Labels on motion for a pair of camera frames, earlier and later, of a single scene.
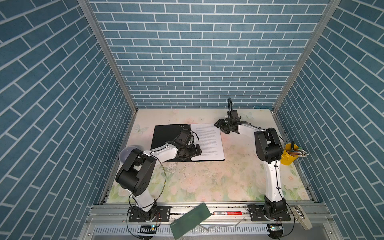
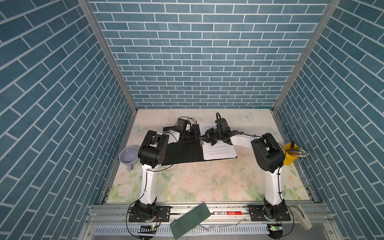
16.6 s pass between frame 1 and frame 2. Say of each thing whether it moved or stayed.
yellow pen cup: stayed
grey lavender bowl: stayed
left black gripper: moved
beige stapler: stayed
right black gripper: moved
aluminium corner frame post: stayed
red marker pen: stayed
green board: stayed
